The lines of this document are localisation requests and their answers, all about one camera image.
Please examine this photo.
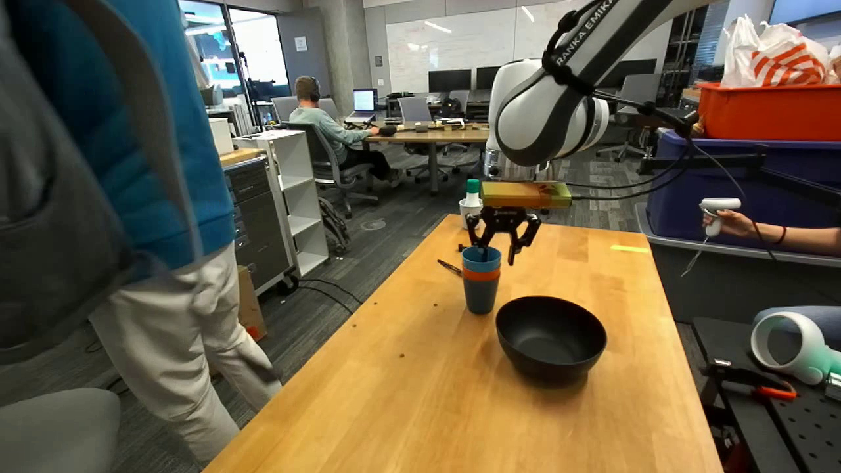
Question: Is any yellow wrist camera mount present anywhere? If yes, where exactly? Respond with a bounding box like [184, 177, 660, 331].
[480, 177, 572, 212]

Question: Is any white plastic container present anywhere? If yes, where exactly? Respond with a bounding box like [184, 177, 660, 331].
[457, 176, 486, 229]

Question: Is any operator hand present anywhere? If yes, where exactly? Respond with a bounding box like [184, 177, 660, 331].
[715, 206, 762, 243]

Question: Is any seated person green shirt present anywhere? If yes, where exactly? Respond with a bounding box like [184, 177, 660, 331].
[285, 74, 392, 185]

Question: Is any white box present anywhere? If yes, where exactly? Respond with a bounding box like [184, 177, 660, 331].
[208, 116, 237, 158]

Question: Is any white handheld controller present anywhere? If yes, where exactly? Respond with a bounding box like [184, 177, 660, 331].
[695, 195, 742, 242]

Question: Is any orange plastic cup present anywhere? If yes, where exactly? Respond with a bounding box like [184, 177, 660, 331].
[460, 265, 503, 283]

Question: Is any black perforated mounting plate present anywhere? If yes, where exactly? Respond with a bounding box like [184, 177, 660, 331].
[691, 311, 841, 473]

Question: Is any black mesh office chair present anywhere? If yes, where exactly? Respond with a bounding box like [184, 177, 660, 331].
[276, 120, 380, 217]

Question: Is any grey plastic bin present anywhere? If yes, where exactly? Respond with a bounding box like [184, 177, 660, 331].
[652, 233, 841, 322]

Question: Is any white orange striped bag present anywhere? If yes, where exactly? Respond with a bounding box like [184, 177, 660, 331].
[719, 13, 838, 89]

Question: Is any orange plastic bin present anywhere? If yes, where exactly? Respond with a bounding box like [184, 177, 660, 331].
[695, 80, 841, 145]

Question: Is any person in blue hoodie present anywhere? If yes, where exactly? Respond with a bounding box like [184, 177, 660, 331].
[0, 0, 283, 466]

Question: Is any grey office chair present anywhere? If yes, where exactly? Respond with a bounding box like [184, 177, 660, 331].
[0, 386, 124, 473]

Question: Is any black bowl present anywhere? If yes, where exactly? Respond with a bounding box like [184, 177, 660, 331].
[493, 293, 610, 386]

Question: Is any red handled tool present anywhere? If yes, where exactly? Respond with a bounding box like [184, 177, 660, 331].
[698, 363, 799, 403]

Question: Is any wooden office table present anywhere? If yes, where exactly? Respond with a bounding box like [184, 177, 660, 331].
[364, 120, 493, 212]

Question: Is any dark blue plastic bin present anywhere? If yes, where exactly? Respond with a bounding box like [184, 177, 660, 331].
[643, 129, 841, 243]

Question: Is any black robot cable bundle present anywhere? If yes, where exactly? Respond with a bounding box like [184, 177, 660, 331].
[568, 92, 841, 202]

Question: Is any grey drawer tool cabinet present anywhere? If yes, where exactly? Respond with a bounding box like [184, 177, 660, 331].
[218, 145, 298, 297]

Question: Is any black monitor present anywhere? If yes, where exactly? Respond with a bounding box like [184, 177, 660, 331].
[424, 64, 473, 93]
[473, 62, 503, 92]

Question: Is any dark teal plastic cup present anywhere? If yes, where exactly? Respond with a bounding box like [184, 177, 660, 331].
[460, 276, 503, 318]

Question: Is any operator forearm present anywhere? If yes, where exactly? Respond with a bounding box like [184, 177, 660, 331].
[757, 219, 841, 256]

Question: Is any white shelf unit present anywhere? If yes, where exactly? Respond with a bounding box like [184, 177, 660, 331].
[252, 129, 331, 279]

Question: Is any pale cylindrical device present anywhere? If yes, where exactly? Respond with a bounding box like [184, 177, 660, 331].
[745, 302, 841, 389]

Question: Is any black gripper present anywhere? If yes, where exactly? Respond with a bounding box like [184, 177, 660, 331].
[461, 206, 543, 267]

